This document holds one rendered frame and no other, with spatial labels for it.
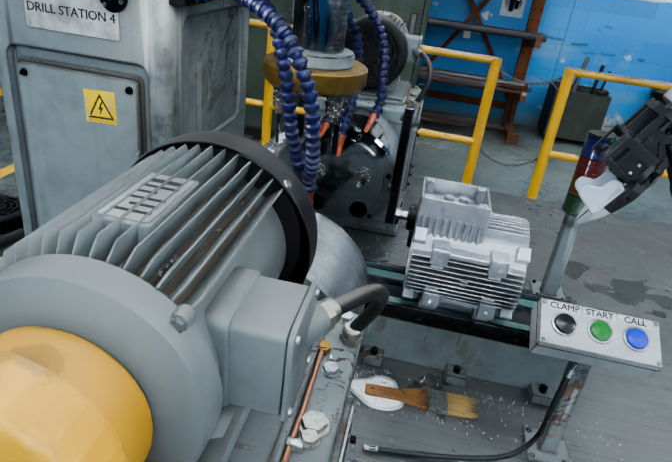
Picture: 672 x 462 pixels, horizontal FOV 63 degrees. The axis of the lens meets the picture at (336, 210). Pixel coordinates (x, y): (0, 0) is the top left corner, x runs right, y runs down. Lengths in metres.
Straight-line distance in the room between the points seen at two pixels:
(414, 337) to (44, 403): 0.88
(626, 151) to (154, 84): 0.71
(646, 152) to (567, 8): 5.15
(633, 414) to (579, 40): 5.14
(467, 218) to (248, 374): 0.67
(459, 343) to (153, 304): 0.84
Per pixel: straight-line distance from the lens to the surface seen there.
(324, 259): 0.72
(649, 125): 0.93
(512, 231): 1.01
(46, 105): 0.99
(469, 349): 1.09
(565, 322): 0.87
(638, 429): 1.19
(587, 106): 5.74
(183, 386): 0.32
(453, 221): 0.97
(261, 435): 0.46
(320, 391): 0.52
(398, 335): 1.08
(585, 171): 1.31
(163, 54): 0.86
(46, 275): 0.32
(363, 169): 1.21
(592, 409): 1.18
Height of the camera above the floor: 1.52
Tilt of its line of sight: 26 degrees down
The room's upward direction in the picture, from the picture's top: 7 degrees clockwise
